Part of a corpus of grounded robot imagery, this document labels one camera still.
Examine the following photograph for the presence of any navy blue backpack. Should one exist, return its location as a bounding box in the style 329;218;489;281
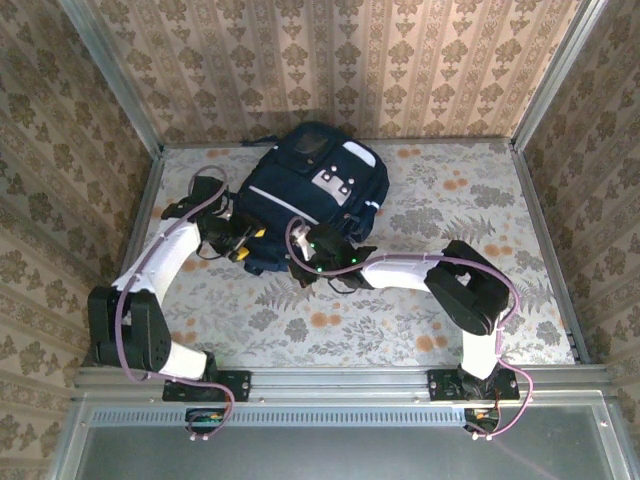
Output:
238;121;391;275

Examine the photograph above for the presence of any floral tablecloth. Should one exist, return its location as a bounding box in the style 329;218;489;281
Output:
112;142;576;369

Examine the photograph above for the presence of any slotted metal vent strip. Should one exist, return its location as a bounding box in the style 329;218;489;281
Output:
89;407;471;427

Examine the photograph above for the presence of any grey metal sheet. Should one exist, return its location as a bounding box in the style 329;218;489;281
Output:
49;394;640;480

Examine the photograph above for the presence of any aluminium side rail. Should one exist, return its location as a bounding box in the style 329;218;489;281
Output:
92;144;167;367
508;142;592;365

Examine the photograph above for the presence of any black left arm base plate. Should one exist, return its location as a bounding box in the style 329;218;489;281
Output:
162;369;253;403

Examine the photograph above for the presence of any wide aluminium rail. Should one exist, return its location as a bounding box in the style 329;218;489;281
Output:
74;364;614;402

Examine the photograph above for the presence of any thin aluminium rail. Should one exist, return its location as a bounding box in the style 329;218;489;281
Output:
162;137;514;149

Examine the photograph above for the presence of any black cable connector box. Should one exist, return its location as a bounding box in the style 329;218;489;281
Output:
184;406;226;435
463;407;502;435

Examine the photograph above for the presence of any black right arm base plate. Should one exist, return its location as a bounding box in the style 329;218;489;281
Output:
427;368;521;403

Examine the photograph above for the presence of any aluminium frame post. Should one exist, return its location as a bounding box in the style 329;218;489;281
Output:
510;0;616;151
57;0;165;151

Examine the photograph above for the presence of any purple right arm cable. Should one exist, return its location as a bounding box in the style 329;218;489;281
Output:
284;216;535;442

